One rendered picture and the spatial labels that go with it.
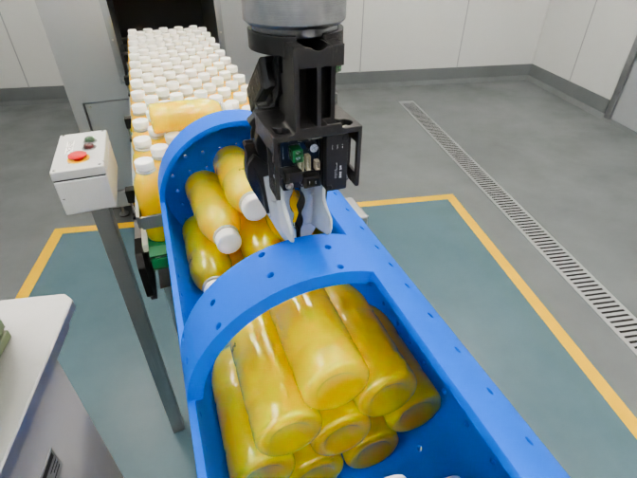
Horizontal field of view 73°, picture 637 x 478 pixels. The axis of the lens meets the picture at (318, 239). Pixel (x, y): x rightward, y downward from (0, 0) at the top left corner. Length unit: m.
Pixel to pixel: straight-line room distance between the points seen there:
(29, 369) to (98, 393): 1.49
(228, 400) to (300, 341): 0.13
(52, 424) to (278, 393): 0.25
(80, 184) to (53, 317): 0.49
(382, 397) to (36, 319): 0.38
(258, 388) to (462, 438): 0.23
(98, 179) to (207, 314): 0.61
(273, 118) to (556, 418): 1.75
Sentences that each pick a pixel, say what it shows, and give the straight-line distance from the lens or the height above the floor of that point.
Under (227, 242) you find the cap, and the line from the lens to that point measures 0.67.
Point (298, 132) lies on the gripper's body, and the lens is 0.32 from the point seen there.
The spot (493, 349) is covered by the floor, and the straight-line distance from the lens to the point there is 2.07.
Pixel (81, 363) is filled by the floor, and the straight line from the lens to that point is 2.13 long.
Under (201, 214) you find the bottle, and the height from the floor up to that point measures 1.12.
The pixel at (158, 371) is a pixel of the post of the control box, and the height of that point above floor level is 0.35.
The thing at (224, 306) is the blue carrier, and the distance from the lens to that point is 0.42.
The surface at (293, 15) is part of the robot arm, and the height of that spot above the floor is 1.45.
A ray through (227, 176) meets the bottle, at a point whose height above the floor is 1.17.
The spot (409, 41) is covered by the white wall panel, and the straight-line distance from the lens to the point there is 5.28.
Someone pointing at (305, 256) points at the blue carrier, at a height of 1.23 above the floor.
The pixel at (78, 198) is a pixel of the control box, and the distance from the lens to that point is 1.02.
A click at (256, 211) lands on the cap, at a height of 1.15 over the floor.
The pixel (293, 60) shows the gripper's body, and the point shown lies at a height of 1.42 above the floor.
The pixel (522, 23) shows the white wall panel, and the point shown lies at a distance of 5.83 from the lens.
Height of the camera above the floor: 1.49
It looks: 36 degrees down
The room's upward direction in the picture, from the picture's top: straight up
